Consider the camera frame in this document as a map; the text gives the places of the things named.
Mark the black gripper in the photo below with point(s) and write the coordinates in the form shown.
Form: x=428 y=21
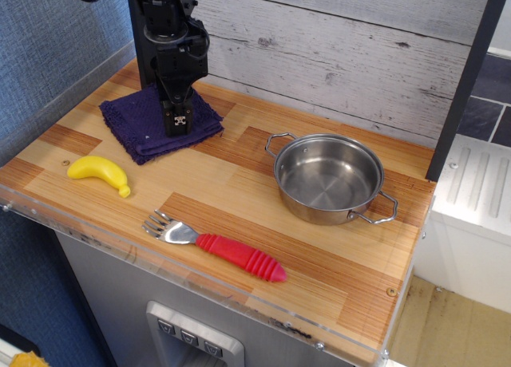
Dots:
x=181 y=59

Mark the purple rag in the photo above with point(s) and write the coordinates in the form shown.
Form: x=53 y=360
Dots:
x=137 y=122

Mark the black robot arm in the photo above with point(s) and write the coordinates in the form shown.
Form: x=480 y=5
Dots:
x=167 y=17

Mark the yellow toy banana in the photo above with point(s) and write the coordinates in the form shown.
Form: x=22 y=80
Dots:
x=101 y=168

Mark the clear acrylic edge guard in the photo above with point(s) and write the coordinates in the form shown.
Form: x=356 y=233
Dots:
x=344 y=283

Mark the silver button panel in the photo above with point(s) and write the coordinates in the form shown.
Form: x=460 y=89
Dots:
x=184 y=341

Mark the yellow black object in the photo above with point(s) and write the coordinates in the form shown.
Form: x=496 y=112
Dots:
x=30 y=359

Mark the white ribbed cabinet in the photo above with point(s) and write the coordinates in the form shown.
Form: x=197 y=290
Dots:
x=465 y=245

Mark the black left frame post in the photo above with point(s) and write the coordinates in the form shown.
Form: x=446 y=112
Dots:
x=145 y=49

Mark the black frame post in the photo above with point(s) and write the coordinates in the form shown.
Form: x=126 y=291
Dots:
x=474 y=62
x=145 y=49

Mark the red handled fork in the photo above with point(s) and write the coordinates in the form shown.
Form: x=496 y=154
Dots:
x=165 y=229

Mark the silver pan with handles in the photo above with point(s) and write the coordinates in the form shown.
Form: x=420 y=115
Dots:
x=327 y=179

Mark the black right frame post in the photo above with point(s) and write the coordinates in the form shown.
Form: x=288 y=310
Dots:
x=474 y=62

